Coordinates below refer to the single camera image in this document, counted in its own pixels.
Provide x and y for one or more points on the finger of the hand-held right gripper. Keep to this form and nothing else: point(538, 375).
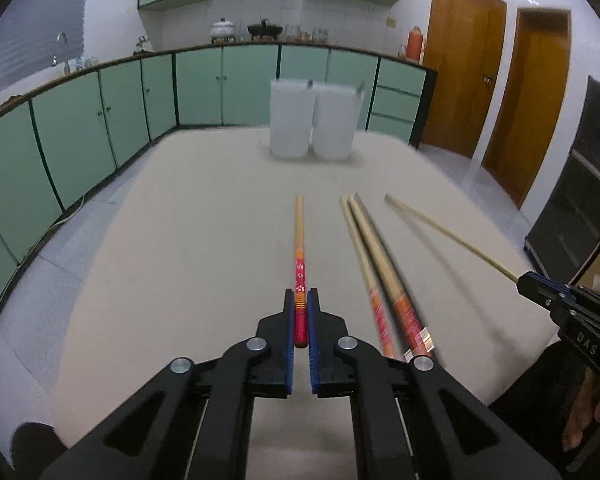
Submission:
point(537, 287)

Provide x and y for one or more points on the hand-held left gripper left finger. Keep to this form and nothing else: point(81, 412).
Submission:
point(290, 360)

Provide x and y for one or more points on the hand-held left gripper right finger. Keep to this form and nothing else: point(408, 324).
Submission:
point(313, 360)

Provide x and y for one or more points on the plain bamboo chopstick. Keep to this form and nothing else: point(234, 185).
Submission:
point(445, 232)

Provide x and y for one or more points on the red patterned wooden chopstick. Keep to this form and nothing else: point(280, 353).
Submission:
point(361, 260)

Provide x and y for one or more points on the orange patterned wooden chopstick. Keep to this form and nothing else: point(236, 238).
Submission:
point(380, 260)

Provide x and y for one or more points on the red-tipped floral wooden chopstick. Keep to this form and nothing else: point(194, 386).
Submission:
point(300, 240)

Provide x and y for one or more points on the white plastic container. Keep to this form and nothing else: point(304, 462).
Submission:
point(291, 120)
point(336, 122)

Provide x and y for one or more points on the person's right forearm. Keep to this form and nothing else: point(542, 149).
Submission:
point(530, 395)

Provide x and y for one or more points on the person's right hand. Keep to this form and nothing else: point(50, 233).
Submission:
point(585, 410)

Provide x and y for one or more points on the black cabinet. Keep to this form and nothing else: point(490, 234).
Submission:
point(575, 200)

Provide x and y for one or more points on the recessed wooden door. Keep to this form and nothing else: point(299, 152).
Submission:
point(527, 110)

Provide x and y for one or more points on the closed wooden door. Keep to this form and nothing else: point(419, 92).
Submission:
point(460, 65)

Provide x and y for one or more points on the red thermos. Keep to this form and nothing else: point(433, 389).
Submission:
point(415, 45)

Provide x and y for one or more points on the green lower kitchen cabinets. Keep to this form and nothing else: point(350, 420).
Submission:
point(70, 130)

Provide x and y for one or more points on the black wok with lid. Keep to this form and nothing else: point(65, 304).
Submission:
point(265, 30)

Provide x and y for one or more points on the white lidded pot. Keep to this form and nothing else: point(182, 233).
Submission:
point(223, 29)

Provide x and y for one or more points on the small figurine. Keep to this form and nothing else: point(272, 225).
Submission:
point(141, 46)

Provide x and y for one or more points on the chrome sink faucet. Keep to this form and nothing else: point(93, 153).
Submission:
point(62, 40)

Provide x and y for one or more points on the grey window blinds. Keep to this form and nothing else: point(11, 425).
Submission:
point(30, 35)

